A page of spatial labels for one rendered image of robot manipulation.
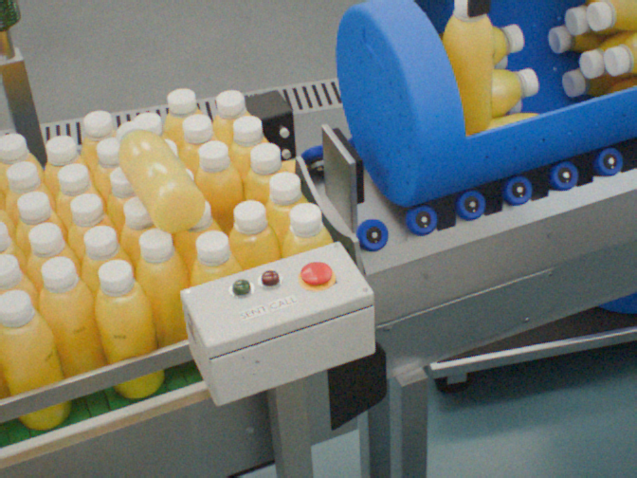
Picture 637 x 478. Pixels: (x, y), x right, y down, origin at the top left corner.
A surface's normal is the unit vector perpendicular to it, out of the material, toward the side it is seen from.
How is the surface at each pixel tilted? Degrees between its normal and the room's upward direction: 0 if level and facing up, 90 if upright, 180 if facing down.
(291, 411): 90
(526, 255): 70
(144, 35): 0
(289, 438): 90
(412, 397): 90
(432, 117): 66
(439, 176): 103
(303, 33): 0
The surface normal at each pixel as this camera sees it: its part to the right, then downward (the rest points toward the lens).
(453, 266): 0.34, 0.30
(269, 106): -0.05, -0.76
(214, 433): 0.38, 0.59
